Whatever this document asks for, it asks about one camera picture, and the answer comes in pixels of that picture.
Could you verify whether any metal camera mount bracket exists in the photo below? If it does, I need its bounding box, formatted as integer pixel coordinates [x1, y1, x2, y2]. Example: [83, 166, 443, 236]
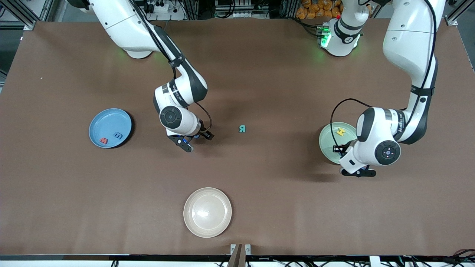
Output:
[230, 244, 252, 267]

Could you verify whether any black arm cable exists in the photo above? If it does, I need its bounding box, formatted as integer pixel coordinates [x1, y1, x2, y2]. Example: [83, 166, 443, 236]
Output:
[330, 0, 438, 155]
[128, 0, 213, 131]

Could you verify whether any orange packets pile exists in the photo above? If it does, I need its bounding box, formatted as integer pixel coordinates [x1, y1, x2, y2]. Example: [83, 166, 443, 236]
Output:
[296, 0, 344, 20]

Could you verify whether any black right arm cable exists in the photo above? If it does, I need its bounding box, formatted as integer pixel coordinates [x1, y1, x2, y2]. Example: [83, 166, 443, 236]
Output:
[128, 0, 213, 131]

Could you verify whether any green plate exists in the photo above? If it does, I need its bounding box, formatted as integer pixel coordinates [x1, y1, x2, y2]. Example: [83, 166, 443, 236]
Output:
[319, 122, 358, 164]

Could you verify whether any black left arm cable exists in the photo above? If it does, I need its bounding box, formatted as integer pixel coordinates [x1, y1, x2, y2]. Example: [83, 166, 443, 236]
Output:
[330, 0, 438, 155]

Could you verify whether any beige plate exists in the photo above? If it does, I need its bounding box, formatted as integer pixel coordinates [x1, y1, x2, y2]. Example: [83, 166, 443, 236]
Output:
[183, 187, 232, 238]

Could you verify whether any blue plate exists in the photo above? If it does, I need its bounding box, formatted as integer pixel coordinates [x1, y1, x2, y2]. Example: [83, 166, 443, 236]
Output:
[89, 108, 132, 149]

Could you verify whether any white power strip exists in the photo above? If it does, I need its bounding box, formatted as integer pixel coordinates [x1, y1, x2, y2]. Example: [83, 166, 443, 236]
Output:
[143, 0, 186, 21]

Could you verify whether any aluminium frame profile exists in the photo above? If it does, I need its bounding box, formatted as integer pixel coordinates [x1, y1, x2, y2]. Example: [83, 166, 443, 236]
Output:
[0, 0, 56, 30]
[443, 0, 475, 26]

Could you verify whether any white electronics box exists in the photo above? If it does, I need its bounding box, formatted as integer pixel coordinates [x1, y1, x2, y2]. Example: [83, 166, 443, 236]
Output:
[215, 0, 268, 19]

